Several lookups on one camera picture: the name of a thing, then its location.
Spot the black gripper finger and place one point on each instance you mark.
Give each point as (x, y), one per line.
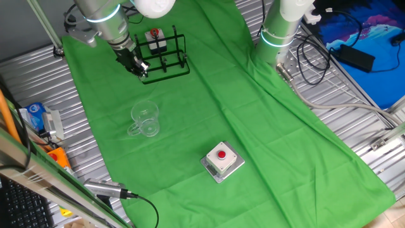
(136, 70)
(143, 64)

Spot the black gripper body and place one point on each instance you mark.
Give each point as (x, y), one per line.
(128, 57)

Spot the clear glass mug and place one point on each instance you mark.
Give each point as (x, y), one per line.
(145, 120)

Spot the grey box red mushroom button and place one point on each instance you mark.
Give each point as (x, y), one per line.
(156, 39)

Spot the green cloth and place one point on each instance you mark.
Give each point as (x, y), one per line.
(221, 120)

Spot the silver finned device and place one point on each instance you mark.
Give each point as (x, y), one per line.
(52, 123)

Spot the blue tissue pack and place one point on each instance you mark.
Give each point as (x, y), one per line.
(36, 114)

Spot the orange button box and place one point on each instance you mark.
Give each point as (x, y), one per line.
(61, 156)

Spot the white button box on plate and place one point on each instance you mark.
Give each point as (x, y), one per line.
(221, 160)

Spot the orange pole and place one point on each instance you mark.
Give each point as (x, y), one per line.
(6, 117)

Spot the yellow button box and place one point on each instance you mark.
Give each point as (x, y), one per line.
(66, 212)

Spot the cardboard box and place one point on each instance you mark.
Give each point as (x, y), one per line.
(74, 225)

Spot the black keyboard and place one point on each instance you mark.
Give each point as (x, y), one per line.
(22, 209)

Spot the black power adapter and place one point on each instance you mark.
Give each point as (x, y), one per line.
(356, 57)

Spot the blue patterned mat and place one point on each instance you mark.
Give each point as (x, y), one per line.
(379, 85)

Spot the black computer mouse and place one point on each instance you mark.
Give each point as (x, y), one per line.
(399, 39)

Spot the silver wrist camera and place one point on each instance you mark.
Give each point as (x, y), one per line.
(80, 33)

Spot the silver exterior camera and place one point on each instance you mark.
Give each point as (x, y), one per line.
(101, 187)

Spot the black camera stand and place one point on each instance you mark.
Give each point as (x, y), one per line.
(104, 202)

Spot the aluminium frame beam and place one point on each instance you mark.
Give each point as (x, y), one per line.
(47, 180)

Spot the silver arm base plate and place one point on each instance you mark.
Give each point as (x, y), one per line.
(289, 63)

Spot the aluminium profile bracket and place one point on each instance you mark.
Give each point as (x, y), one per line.
(379, 143)

